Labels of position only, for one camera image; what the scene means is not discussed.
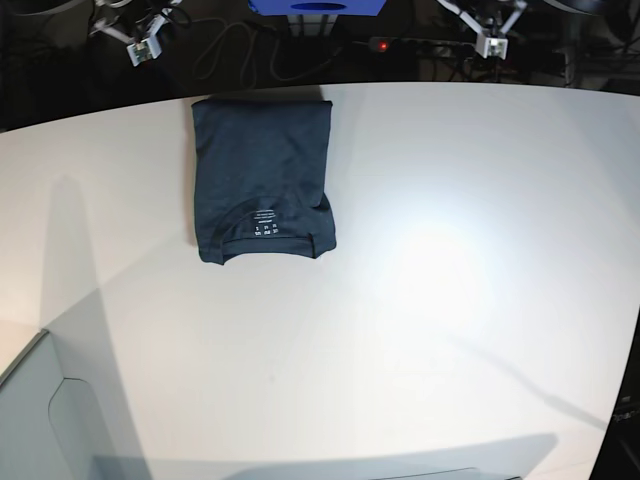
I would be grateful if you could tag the blue box with oval hole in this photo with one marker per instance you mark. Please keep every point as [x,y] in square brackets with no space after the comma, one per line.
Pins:
[322,7]

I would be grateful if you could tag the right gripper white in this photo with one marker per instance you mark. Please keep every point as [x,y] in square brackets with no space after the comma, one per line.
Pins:
[135,24]

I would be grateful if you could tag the black power strip red switch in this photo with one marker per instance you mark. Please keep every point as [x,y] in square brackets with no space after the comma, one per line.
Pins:
[420,47]

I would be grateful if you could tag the dark blue T-shirt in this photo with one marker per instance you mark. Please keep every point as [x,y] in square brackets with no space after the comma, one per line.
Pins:
[260,178]

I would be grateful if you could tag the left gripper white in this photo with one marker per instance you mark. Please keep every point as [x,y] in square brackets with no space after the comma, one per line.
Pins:
[491,32]

